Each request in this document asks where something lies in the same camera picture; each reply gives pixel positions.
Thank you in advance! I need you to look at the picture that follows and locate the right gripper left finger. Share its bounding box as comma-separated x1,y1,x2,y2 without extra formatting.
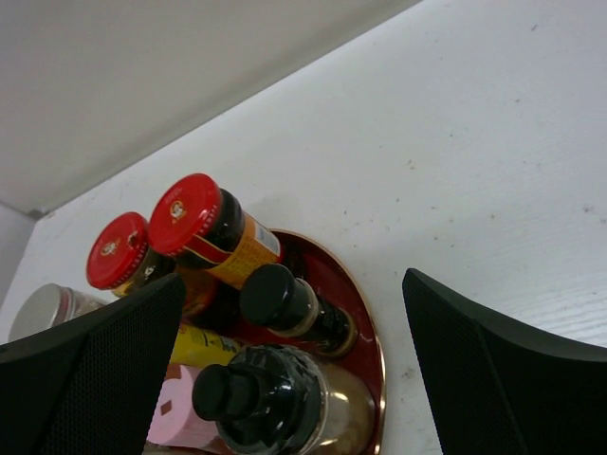
1,274,186,454

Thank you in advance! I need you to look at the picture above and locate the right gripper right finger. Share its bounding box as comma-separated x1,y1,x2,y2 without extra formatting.
402,268,606,454

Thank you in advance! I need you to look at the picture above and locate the silver lid blue label jar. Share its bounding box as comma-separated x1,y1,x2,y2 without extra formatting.
9,283,108,341

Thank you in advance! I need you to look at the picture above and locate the pink lid spice bottle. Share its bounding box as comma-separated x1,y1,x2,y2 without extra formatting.
147,364,232,454

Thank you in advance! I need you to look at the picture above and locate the tall yellow label bottle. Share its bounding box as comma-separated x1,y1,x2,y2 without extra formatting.
170,324,242,369

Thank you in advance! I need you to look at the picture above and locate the red lid sauce jar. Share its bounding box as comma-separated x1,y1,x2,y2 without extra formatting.
85,211,176,298
148,173,284,289

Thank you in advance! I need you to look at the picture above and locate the black cap brown spice bottle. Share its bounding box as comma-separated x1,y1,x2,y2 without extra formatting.
192,344,376,454

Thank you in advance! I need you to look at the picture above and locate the small black lid spice jar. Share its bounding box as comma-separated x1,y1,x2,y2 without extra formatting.
239,264,358,358

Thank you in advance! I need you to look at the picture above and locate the round red tray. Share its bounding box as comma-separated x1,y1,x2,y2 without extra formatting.
215,231,386,454

